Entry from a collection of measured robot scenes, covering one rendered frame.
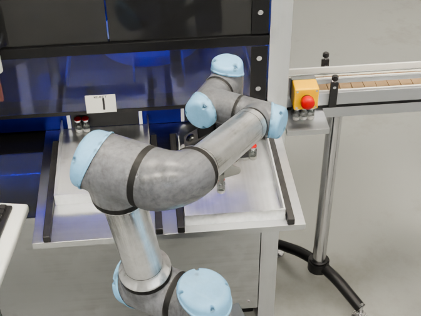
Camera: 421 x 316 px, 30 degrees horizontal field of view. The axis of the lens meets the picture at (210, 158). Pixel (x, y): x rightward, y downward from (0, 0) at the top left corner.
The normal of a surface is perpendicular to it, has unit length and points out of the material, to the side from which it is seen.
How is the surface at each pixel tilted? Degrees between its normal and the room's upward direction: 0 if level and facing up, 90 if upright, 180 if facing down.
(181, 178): 54
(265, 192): 0
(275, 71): 90
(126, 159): 27
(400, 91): 90
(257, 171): 0
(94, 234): 0
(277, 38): 90
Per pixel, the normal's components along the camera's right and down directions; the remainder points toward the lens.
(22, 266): 0.09, 0.62
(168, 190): 0.27, 0.31
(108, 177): -0.41, 0.21
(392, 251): -0.01, -0.78
